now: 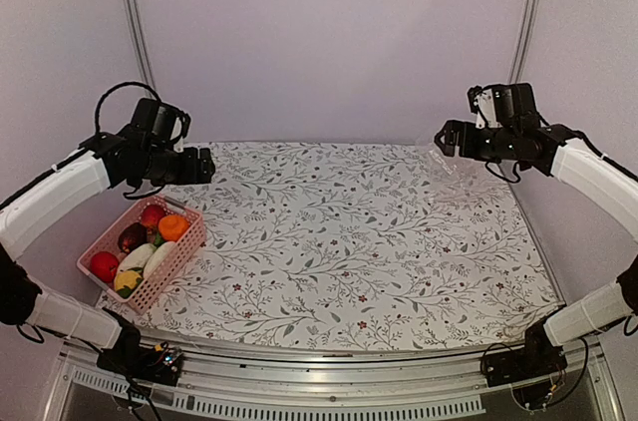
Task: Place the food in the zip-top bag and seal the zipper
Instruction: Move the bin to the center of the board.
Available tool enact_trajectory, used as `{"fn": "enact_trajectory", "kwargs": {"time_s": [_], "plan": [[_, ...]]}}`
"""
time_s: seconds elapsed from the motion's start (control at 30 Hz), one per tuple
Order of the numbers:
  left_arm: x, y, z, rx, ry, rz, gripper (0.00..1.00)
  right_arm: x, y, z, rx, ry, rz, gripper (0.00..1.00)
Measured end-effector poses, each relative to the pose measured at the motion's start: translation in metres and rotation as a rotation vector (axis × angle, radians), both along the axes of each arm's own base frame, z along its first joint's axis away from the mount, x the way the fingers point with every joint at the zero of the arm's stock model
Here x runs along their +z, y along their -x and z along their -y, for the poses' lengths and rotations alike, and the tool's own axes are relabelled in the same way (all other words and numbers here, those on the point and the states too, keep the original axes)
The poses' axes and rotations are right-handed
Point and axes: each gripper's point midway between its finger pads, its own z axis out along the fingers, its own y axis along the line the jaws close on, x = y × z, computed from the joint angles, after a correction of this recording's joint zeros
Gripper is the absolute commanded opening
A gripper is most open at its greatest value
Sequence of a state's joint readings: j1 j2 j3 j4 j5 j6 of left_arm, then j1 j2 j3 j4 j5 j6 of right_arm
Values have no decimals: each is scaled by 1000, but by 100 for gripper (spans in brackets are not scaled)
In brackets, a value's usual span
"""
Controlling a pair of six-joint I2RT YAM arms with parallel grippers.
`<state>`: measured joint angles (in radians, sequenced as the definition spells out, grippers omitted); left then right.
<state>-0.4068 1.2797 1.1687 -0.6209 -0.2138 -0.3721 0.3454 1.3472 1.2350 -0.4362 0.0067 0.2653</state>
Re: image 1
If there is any yellow lemon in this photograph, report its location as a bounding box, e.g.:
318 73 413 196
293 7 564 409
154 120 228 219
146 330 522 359
114 268 144 299

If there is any dark red onion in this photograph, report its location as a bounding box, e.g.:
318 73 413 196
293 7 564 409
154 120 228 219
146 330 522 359
118 222 148 254

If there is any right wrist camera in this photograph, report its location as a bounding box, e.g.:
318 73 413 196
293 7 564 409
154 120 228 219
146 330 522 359
467 83 540 133

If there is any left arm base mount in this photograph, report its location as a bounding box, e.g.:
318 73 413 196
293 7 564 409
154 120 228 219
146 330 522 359
97 325 183 387

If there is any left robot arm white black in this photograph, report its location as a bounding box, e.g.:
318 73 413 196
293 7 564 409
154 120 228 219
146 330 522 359
1 134 214 375

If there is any right aluminium post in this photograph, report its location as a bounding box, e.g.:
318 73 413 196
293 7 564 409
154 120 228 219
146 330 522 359
508 0 540 83

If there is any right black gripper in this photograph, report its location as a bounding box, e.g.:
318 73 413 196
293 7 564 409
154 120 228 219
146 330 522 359
436 119 518 164

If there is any floral table mat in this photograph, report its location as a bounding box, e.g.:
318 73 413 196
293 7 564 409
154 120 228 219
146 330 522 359
133 143 562 351

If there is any orange tangerine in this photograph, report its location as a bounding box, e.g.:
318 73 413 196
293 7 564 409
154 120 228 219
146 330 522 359
158 214 190 242

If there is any left aluminium post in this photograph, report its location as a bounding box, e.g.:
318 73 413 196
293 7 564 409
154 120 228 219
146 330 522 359
123 0 156 87

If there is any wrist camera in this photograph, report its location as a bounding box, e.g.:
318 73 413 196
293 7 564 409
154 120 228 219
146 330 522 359
467 83 540 133
131 98 191 144

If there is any white radish left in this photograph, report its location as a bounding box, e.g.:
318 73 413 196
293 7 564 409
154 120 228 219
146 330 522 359
118 243 157 273

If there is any red apple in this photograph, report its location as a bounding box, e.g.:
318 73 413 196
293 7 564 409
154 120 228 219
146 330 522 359
140 205 166 229

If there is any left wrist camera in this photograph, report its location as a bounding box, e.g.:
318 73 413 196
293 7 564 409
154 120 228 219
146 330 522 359
131 98 191 144

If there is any white radish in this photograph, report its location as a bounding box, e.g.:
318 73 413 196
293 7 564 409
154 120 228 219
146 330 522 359
143 241 176 279
118 243 157 273

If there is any aluminium post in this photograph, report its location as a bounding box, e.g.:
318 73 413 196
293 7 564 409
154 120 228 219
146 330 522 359
508 0 540 83
123 0 156 87

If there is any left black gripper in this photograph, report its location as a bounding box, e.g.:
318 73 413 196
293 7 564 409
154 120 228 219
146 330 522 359
142 146 216 187

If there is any white radish right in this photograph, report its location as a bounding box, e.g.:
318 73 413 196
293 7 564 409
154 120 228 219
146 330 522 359
143 241 176 279

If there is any aluminium front rail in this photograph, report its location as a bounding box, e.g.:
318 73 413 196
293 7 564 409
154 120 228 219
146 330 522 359
43 329 629 420

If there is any pink plastic basket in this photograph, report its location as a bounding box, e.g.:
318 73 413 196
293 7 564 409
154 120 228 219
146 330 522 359
77 196 206 314

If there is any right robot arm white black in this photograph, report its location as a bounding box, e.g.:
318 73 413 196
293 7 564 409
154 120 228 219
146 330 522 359
434 120 637 377

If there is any clear zip top bag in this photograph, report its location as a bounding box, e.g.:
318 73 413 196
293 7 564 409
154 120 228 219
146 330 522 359
415 135 480 202

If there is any red tomato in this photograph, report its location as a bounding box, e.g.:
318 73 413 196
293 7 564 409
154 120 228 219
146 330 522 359
89 251 120 284

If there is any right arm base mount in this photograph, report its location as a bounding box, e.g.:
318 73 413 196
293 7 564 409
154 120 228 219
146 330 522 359
479 323 567 387

